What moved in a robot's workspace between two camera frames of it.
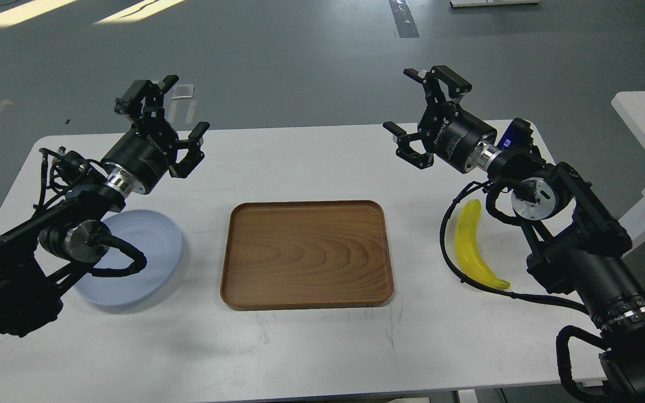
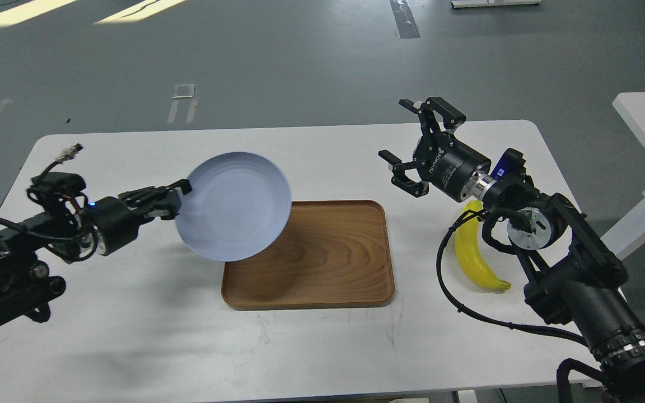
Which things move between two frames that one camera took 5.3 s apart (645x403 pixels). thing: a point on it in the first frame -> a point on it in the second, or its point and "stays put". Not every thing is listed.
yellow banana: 468,247 stays put
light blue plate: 152,233 -> 239,206
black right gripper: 452,134 -> 442,159
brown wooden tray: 306,254 stays put
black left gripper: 144,154 -> 118,220
